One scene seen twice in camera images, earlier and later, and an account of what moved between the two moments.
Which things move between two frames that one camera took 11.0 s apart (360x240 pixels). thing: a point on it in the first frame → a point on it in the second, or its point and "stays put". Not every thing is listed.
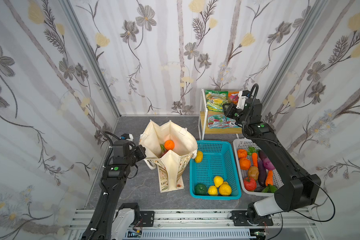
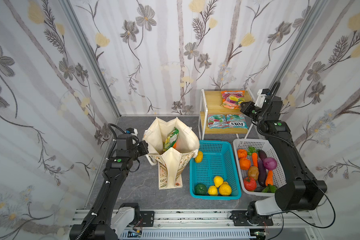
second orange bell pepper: x=244 y=163 stays put
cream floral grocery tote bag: x=170 y=148 stays put
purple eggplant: x=262 y=171 stays put
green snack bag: x=215 y=100 → x=171 y=138
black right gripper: x=229 y=109 → x=247 y=108
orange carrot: x=254 y=157 stays put
